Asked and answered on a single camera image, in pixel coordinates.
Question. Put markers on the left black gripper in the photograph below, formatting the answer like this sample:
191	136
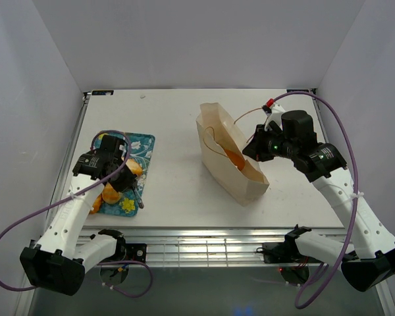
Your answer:
124	185

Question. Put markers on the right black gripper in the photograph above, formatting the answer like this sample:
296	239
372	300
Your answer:
255	148

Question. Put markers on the round orange sugared bun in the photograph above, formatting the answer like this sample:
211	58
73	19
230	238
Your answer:
236	159

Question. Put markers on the teal patterned tray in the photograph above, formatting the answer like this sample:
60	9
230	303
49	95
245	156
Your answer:
141	151

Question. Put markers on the small round scored roll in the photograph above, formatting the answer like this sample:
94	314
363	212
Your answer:
110	195

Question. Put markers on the brown paper bag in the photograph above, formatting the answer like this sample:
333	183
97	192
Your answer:
221	142

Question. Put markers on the metal serving tongs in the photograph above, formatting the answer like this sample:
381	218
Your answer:
138	197

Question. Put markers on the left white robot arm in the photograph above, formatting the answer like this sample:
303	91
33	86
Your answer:
56	263

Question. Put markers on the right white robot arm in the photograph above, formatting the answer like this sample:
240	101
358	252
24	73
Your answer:
370	259

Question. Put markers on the oval split bread loaf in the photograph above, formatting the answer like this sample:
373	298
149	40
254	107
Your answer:
134	167

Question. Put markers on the long braided orange bread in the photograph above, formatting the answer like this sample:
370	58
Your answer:
96	205

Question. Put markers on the left blue table label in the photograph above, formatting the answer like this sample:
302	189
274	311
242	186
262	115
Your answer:
102	92

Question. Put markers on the blue table label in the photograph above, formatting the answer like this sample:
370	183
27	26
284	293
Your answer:
298	90
102	92

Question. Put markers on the right blue table label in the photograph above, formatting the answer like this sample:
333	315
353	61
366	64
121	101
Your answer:
298	90

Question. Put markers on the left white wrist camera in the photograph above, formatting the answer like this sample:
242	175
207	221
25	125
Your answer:
122	148

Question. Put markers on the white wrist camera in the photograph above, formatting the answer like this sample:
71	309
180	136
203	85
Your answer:
273	111
122	148

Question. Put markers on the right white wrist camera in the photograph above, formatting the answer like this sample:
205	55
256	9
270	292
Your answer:
273	111

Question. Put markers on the aluminium frame rail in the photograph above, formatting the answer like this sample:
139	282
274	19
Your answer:
201	248

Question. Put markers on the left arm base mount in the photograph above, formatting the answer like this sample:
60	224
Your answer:
129	252

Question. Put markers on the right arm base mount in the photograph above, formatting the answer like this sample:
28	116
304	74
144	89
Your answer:
285	251

